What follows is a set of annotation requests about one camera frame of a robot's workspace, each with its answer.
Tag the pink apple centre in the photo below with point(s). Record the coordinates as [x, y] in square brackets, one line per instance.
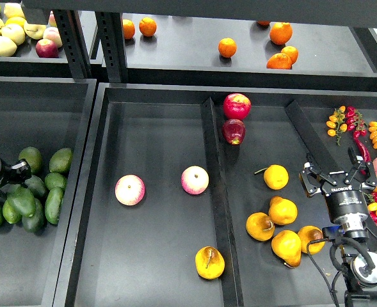
[194, 180]

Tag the black centre tray divider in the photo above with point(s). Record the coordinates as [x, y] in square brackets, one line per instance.
[223, 225]

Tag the black tray divider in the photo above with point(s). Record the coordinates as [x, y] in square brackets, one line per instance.
[223, 225]
[330, 158]

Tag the pale yellow apple front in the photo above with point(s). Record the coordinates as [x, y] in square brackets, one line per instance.
[7, 47]

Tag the black right tray divider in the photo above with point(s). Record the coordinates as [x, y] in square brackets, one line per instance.
[330, 158]

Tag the dark green avocado middle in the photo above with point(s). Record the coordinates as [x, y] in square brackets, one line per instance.
[37, 186]

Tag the red apple upper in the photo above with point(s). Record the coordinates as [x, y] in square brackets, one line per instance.
[236, 106]

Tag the black shelf post left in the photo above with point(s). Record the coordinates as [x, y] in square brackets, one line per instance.
[69, 26]

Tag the yellow round pear with stem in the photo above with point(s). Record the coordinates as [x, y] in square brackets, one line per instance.
[275, 176]

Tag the dark red apple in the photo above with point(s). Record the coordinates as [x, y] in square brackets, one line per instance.
[233, 131]

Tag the pink apple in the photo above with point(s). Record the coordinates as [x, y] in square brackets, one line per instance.
[194, 180]
[129, 190]

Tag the orange cherry tomato bunch left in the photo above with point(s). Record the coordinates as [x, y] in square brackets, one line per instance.
[336, 124]

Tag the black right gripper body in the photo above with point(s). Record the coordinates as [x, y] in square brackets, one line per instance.
[346, 205]

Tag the yellow pear brown stem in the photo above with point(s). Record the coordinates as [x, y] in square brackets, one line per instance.
[260, 226]

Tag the pale yellow apple middle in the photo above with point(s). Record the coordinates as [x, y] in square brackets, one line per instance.
[14, 32]

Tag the red cherry tomato bunch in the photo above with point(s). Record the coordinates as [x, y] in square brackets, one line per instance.
[355, 122]

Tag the orange front right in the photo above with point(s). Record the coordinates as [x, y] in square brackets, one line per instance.
[279, 61]

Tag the pink apple left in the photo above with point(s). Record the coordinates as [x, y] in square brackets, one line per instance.
[129, 190]

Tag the dark green avocado bottom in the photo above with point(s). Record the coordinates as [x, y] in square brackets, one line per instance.
[36, 221]

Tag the orange small right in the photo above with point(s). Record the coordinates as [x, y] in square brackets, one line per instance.
[292, 52]

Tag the green avocado right column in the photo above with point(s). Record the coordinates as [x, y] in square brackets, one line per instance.
[53, 180]

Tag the light green avocado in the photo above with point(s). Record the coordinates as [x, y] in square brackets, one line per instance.
[10, 214]

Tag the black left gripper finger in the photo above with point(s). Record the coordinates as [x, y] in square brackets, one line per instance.
[18, 173]

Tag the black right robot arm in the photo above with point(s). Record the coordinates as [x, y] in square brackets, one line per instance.
[355, 262]

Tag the red chili pepper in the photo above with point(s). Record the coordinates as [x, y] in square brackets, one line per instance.
[364, 153]

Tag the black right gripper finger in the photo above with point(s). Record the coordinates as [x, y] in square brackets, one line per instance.
[312, 170]
[361, 174]

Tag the red apple on shelf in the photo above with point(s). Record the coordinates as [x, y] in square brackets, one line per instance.
[46, 48]

